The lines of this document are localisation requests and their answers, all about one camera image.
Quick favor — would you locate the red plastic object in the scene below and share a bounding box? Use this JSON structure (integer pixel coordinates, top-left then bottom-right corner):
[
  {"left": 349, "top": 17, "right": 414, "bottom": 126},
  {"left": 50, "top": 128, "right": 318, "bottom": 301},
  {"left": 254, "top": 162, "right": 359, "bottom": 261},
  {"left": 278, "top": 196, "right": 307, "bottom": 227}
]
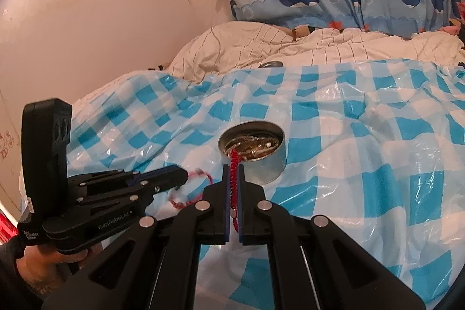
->
[{"left": 0, "top": 215, "right": 19, "bottom": 243}]

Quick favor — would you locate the amber bead bracelet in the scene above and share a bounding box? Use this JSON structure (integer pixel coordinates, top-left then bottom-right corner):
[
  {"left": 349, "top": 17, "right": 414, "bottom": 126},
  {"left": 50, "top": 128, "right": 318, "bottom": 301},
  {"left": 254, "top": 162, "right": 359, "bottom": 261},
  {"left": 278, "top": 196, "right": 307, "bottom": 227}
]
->
[{"left": 247, "top": 141, "right": 276, "bottom": 160}]

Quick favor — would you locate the pink cloth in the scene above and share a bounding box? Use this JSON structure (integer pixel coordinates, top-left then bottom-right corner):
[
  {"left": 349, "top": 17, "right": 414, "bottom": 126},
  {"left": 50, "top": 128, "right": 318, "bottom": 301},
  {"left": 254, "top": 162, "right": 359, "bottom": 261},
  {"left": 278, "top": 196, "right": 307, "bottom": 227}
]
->
[{"left": 439, "top": 1, "right": 465, "bottom": 36}]

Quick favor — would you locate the thin white cable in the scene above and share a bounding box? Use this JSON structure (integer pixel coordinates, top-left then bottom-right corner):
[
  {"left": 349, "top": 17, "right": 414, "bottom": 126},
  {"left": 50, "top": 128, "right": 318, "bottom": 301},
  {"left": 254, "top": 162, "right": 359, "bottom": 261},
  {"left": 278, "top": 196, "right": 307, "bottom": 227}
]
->
[{"left": 208, "top": 0, "right": 224, "bottom": 51}]

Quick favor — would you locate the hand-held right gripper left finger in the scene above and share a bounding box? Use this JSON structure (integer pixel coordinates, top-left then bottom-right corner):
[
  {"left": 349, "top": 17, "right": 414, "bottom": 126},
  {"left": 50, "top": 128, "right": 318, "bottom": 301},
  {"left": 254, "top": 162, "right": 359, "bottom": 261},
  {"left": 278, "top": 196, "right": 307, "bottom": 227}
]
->
[{"left": 43, "top": 168, "right": 233, "bottom": 310}]

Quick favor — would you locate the thin silver bangle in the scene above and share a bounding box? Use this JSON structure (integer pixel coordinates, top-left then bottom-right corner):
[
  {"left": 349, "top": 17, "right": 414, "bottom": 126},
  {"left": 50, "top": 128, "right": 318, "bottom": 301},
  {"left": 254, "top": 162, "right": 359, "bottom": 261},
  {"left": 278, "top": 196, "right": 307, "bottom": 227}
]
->
[{"left": 226, "top": 135, "right": 278, "bottom": 161}]

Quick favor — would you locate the red braided bracelet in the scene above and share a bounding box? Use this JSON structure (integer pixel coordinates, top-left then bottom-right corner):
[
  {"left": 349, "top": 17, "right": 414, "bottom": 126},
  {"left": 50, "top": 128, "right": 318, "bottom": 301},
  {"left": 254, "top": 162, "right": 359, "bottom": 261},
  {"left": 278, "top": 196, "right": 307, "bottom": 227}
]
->
[{"left": 169, "top": 148, "right": 243, "bottom": 234}]

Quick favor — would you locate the person's left hand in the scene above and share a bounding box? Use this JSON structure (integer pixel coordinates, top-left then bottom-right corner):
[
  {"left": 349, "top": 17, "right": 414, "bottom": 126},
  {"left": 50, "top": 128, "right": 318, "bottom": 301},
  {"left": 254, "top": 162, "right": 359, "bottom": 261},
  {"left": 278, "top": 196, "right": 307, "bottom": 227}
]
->
[{"left": 16, "top": 243, "right": 104, "bottom": 294}]

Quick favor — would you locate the blue checkered plastic sheet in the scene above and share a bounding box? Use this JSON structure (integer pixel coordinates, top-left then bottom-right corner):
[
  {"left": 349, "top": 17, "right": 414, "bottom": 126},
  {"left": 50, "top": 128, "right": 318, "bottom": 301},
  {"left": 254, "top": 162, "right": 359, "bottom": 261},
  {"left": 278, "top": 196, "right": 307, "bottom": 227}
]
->
[{"left": 67, "top": 58, "right": 465, "bottom": 310}]

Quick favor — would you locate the white striped duvet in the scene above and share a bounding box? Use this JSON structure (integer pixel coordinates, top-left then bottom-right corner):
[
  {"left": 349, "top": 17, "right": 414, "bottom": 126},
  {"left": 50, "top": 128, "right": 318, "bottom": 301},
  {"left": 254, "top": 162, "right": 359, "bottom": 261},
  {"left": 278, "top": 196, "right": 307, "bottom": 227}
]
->
[{"left": 18, "top": 21, "right": 465, "bottom": 216}]

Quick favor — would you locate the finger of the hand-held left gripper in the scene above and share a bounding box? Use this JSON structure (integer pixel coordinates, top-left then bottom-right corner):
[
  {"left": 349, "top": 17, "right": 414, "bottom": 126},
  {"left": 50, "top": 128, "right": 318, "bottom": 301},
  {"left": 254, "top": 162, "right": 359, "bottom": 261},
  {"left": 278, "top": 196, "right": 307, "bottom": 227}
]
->
[
  {"left": 67, "top": 165, "right": 182, "bottom": 198},
  {"left": 76, "top": 170, "right": 189, "bottom": 213}
]

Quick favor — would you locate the dark brown object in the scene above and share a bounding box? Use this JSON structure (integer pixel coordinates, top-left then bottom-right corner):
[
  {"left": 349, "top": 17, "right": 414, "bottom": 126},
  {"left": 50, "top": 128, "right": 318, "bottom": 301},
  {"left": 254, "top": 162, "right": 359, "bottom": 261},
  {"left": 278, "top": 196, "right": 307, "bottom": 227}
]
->
[{"left": 276, "top": 25, "right": 342, "bottom": 40}]

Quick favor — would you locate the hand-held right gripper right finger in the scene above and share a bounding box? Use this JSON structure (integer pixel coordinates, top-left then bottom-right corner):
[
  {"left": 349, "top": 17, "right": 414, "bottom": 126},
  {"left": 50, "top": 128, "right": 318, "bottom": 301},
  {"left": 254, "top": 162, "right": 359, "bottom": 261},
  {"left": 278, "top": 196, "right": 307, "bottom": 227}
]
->
[{"left": 238, "top": 168, "right": 425, "bottom": 310}]

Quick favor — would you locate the round metal tin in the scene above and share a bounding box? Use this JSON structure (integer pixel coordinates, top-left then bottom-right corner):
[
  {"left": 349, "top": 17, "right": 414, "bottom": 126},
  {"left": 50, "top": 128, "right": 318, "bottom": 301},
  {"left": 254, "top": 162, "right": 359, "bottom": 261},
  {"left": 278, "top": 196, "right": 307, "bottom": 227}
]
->
[{"left": 218, "top": 121, "right": 286, "bottom": 185}]

